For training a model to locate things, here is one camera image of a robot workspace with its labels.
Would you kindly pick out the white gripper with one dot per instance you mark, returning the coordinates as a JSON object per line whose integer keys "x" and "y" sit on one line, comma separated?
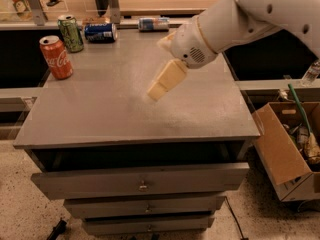
{"x": 189, "y": 45}

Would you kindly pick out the orange Coca-Cola can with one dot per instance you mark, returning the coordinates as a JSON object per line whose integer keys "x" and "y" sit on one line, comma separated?
{"x": 56, "y": 57}

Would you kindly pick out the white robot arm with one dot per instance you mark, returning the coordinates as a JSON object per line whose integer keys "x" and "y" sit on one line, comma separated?
{"x": 229, "y": 23}

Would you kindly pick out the silver blue Red Bull can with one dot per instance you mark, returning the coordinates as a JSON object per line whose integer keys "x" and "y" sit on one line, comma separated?
{"x": 153, "y": 24}

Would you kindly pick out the blue Pepsi can lying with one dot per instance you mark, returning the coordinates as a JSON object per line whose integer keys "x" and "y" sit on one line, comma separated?
{"x": 103, "y": 32}

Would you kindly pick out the green soda can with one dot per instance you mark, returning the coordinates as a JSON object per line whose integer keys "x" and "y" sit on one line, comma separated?
{"x": 70, "y": 32}

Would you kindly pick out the grey drawer cabinet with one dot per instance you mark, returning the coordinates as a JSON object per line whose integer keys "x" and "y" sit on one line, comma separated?
{"x": 102, "y": 118}

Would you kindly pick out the dark object on shelf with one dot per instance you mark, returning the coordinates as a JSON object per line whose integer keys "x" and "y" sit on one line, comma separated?
{"x": 52, "y": 3}

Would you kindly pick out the top grey drawer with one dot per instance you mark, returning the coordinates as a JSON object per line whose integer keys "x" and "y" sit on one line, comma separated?
{"x": 137, "y": 181}

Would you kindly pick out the grey drawer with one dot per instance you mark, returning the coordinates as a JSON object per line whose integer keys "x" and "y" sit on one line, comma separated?
{"x": 148, "y": 224}
{"x": 143, "y": 205}
{"x": 137, "y": 181}

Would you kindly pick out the cardboard box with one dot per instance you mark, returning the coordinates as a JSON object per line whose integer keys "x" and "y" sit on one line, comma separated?
{"x": 292, "y": 178}

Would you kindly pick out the clear plastic bottle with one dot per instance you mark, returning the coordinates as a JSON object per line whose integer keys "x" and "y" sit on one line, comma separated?
{"x": 311, "y": 74}

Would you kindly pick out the orange labelled bottle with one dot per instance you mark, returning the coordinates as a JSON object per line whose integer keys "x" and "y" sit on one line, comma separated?
{"x": 22, "y": 9}

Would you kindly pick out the middle grey drawer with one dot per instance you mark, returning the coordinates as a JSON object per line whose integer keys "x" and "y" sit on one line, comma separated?
{"x": 143, "y": 205}

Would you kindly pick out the bottom grey drawer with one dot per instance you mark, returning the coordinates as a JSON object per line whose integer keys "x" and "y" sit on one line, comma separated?
{"x": 148, "y": 224}

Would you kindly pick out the black object on floor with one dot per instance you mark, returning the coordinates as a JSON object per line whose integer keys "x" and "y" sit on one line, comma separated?
{"x": 59, "y": 229}

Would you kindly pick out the green handled brush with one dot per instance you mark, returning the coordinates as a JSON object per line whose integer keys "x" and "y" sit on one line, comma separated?
{"x": 300, "y": 108}

